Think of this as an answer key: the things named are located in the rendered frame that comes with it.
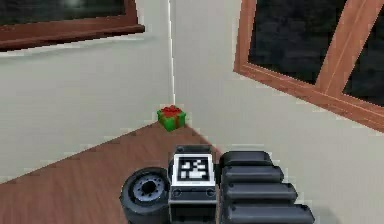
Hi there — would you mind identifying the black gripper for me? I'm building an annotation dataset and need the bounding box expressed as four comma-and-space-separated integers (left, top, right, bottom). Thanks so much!
119, 166, 172, 224

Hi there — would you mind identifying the green gift box red ribbon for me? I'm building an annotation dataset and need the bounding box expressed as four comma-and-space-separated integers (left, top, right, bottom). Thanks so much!
156, 104, 187, 132

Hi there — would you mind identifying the brown framed window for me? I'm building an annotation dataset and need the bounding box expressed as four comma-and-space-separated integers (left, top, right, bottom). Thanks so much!
0, 0, 146, 53
233, 0, 384, 133

